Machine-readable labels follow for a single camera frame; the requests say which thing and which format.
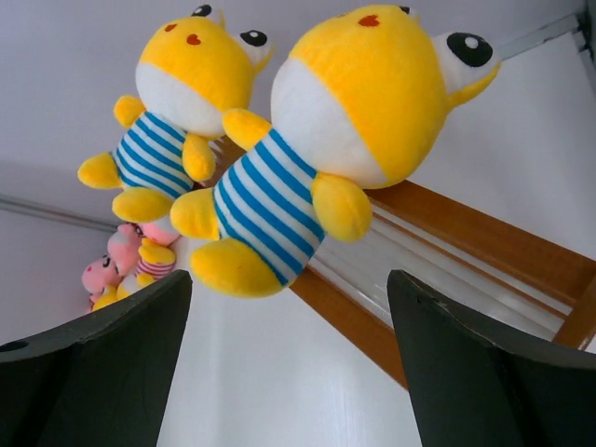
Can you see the yellow plush blue stripes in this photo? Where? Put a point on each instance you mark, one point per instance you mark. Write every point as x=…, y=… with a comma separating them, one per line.
x=357, y=105
x=190, y=72

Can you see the pink plush red dotted dress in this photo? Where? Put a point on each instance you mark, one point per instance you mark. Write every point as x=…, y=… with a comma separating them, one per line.
x=123, y=248

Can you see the yellow plush red stripes lower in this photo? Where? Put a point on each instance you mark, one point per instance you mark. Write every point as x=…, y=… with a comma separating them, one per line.
x=144, y=274

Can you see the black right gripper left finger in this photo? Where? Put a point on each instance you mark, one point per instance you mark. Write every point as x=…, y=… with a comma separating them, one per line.
x=99, y=380

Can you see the brown wooden shelf rack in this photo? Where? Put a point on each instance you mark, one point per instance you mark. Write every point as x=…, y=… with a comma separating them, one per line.
x=500, y=270

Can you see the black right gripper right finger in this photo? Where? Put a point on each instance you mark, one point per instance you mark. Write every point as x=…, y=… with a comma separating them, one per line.
x=475, y=381

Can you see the pink plush upside down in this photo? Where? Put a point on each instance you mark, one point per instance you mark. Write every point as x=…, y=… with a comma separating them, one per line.
x=101, y=279

